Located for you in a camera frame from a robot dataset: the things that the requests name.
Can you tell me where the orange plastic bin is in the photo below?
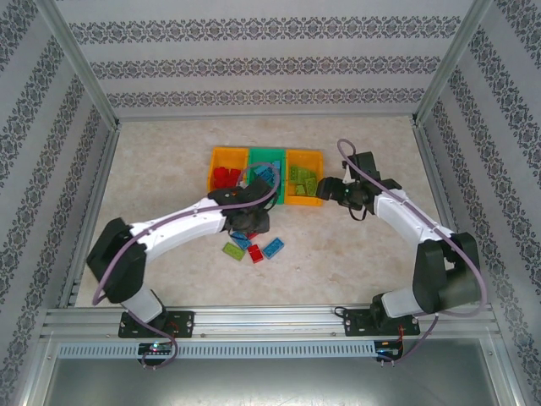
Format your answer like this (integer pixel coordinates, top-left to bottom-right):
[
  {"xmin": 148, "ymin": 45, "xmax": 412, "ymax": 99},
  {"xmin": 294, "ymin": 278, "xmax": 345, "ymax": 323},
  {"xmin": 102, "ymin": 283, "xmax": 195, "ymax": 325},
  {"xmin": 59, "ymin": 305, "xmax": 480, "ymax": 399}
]
[
  {"xmin": 285, "ymin": 148, "xmax": 325, "ymax": 208},
  {"xmin": 208, "ymin": 146, "xmax": 250, "ymax": 192}
]

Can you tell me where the green plastic bin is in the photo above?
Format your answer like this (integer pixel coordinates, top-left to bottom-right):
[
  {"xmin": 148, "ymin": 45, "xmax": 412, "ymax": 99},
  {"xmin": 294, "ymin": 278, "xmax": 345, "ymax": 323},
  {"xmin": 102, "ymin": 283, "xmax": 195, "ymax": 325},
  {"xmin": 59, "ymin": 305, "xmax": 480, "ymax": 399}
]
[{"xmin": 246, "ymin": 147, "xmax": 288, "ymax": 206}]

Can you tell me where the small controller board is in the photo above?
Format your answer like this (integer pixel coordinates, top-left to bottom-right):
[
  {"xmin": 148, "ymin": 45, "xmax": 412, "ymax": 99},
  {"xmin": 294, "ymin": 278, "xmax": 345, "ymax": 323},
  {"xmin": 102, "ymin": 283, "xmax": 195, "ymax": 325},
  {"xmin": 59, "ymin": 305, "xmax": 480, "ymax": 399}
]
[
  {"xmin": 374, "ymin": 339, "xmax": 406, "ymax": 359},
  {"xmin": 138, "ymin": 341, "xmax": 175, "ymax": 357}
]

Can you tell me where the grey metal tray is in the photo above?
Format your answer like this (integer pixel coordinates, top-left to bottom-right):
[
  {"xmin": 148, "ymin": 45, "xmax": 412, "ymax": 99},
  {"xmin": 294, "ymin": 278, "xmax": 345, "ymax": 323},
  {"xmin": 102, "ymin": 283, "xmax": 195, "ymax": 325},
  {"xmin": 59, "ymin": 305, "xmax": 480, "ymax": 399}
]
[{"xmin": 16, "ymin": 333, "xmax": 525, "ymax": 406}]

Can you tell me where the aluminium side rail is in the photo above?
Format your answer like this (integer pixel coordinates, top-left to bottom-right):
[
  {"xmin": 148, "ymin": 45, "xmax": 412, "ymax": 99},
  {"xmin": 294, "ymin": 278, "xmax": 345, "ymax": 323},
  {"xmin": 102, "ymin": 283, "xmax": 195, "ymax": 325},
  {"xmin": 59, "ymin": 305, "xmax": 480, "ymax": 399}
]
[
  {"xmin": 57, "ymin": 124, "xmax": 122, "ymax": 309},
  {"xmin": 412, "ymin": 122, "xmax": 481, "ymax": 305}
]

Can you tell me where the aluminium mounting rail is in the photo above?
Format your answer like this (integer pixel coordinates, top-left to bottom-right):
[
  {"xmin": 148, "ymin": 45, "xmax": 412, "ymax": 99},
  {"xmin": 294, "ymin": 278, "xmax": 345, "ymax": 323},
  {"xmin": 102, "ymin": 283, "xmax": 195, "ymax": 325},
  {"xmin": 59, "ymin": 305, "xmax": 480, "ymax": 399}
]
[{"xmin": 41, "ymin": 306, "xmax": 500, "ymax": 339}]

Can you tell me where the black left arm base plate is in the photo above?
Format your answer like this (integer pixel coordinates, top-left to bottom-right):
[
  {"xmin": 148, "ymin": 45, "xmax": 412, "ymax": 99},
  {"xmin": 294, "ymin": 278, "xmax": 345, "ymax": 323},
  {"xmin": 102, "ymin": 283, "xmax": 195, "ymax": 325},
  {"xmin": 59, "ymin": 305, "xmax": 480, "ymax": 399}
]
[{"xmin": 117, "ymin": 310, "xmax": 196, "ymax": 339}]

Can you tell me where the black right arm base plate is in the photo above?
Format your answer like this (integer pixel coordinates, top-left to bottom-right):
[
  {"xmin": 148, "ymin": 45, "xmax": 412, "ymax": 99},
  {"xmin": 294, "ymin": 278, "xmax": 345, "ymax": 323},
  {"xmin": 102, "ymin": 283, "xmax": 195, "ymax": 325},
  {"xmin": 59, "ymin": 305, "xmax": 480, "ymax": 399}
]
[{"xmin": 342, "ymin": 308, "xmax": 422, "ymax": 338}]

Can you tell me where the slotted grey cable duct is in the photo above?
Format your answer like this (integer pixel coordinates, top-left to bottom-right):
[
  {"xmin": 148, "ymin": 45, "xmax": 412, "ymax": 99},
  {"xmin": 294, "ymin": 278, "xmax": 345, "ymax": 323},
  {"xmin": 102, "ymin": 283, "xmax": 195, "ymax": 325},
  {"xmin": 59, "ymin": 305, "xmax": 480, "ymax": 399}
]
[{"xmin": 56, "ymin": 341, "xmax": 378, "ymax": 359}]

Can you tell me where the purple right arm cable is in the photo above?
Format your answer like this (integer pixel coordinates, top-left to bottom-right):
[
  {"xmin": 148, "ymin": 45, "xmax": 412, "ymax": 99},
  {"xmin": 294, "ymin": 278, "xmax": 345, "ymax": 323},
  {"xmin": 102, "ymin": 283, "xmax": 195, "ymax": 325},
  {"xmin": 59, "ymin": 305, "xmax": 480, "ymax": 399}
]
[{"xmin": 336, "ymin": 138, "xmax": 489, "ymax": 365}]

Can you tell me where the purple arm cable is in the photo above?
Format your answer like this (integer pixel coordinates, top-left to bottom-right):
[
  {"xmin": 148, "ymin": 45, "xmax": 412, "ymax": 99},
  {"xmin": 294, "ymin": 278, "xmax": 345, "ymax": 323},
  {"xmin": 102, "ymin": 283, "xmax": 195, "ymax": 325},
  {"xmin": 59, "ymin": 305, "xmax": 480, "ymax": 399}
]
[
  {"xmin": 336, "ymin": 138, "xmax": 489, "ymax": 365},
  {"xmin": 91, "ymin": 160, "xmax": 283, "ymax": 371}
]

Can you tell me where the aluminium frame post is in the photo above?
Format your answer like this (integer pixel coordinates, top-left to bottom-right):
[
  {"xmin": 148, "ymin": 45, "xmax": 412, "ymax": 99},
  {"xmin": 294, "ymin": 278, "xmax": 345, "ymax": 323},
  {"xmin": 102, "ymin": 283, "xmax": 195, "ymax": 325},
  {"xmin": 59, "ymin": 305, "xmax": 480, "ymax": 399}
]
[
  {"xmin": 412, "ymin": 0, "xmax": 495, "ymax": 126},
  {"xmin": 36, "ymin": 0, "xmax": 122, "ymax": 128}
]

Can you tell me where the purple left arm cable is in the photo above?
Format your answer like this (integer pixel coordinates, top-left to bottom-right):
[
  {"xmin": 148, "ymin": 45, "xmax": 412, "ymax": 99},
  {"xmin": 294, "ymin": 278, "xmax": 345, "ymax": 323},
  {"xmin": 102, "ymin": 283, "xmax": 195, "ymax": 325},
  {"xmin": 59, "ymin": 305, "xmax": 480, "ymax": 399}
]
[{"xmin": 91, "ymin": 160, "xmax": 283, "ymax": 371}]

